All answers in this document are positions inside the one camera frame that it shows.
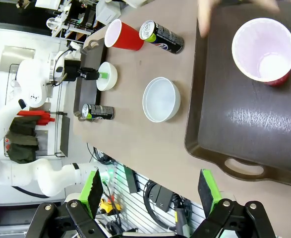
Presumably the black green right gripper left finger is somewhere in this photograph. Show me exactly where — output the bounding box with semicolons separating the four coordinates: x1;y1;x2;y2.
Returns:
28;169;104;238

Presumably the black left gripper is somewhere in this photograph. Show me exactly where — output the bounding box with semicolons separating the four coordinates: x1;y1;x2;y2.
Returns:
64;60;110;82

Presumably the black flat panel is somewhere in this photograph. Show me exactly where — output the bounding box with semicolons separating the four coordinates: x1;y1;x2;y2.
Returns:
59;115;71;157

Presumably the black coiled cable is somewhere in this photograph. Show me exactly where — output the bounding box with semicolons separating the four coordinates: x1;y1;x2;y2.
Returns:
143;179;162;207

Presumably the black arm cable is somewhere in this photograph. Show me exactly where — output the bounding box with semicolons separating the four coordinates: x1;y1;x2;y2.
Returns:
51;48;72;87

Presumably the black soda can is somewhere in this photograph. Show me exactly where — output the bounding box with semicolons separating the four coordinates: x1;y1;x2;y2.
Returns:
82;103;116;121

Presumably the yellow handheld device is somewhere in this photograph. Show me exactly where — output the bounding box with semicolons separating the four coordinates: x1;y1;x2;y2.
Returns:
99;197;122;214

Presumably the white bowl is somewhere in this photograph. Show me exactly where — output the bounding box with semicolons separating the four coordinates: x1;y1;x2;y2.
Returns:
142;77;181;123
96;61;118;92

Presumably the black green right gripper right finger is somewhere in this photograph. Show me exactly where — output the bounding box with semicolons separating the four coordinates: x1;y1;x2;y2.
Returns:
189;169;277;238

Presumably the red plastic cup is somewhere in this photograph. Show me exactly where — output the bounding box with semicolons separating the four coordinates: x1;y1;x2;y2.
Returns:
231;17;291;87
104;18;145;52

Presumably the black Pepsi can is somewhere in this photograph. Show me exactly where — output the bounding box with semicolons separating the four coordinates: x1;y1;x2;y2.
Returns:
138;20;185;55

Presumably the white box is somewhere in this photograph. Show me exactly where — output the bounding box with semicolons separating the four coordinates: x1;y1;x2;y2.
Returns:
95;0;121;26

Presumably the large dark brown tray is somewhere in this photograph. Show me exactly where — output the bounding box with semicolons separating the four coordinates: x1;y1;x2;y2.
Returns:
184;4;291;187

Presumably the red clamp tool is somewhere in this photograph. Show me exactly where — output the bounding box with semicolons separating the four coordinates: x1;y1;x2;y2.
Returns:
17;110;56;126

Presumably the person's hand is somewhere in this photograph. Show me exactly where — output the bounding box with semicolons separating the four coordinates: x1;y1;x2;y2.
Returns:
197;0;281;38

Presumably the black angular box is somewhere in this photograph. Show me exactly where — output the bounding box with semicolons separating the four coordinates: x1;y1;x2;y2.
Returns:
150;184;178;213

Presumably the dark green cloth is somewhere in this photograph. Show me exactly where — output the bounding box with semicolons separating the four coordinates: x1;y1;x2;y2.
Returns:
5;116;40;164

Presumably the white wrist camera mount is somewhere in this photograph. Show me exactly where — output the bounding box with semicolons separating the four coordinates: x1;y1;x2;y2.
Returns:
65;41;83;60

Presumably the black wire frame rack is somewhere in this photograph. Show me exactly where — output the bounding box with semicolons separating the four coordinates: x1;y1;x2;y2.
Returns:
8;63;69;158

